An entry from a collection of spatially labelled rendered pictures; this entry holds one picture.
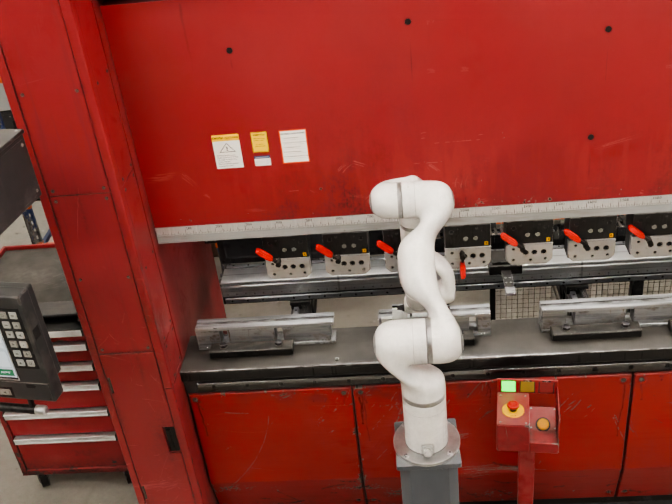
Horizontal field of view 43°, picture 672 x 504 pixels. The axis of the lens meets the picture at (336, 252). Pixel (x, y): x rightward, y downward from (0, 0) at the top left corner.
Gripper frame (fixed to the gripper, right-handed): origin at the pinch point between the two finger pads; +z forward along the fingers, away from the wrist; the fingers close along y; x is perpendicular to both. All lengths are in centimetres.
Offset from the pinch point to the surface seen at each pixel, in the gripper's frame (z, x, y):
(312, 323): 6.5, 1.1, 37.9
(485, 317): 7.7, 1.9, -22.7
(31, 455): 72, 38, 169
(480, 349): 8.6, 12.9, -20.1
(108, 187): -61, -28, 89
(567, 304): 9, -1, -51
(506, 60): -63, -58, -29
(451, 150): -43, -40, -13
